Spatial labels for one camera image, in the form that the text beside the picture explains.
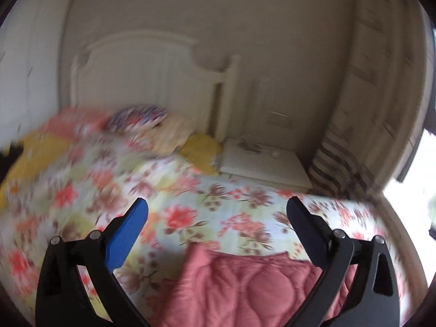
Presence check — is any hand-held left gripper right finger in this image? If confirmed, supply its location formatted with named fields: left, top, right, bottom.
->
left=283, top=196, right=400, bottom=327

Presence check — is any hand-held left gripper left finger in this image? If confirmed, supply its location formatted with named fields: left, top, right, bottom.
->
left=35, top=198, right=150, bottom=327

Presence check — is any pink quilted coat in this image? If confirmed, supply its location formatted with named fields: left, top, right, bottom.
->
left=148, top=243, right=362, bottom=327

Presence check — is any white nightstand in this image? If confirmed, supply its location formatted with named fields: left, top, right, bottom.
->
left=218, top=138, right=314, bottom=189

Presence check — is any floral bed sheet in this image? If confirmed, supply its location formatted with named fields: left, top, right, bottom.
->
left=0, top=107, right=419, bottom=327

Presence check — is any yellow pillow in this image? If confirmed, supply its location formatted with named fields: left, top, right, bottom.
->
left=179, top=133, right=223, bottom=176

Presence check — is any cream pillow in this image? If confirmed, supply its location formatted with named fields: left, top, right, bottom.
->
left=150, top=114, right=195, bottom=155

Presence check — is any purple patterned cushion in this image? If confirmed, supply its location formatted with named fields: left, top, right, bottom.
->
left=107, top=105, right=171, bottom=133

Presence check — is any yellow blanket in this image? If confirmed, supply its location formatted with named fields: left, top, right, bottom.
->
left=0, top=131, right=72, bottom=205

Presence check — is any dark framed window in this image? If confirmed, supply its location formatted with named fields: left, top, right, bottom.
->
left=381, top=24, right=436, bottom=212

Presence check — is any black cloth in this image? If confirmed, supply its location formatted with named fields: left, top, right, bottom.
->
left=0, top=141, right=24, bottom=184

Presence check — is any printed cream curtain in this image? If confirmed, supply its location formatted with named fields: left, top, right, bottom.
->
left=308, top=0, right=430, bottom=198

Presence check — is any white wooden headboard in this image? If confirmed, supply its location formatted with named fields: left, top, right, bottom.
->
left=70, top=31, right=241, bottom=142

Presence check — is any white wardrobe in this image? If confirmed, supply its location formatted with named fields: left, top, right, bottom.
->
left=0, top=0, right=77, bottom=150

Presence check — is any beige wall socket panel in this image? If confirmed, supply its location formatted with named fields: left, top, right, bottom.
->
left=267, top=111, right=295, bottom=130

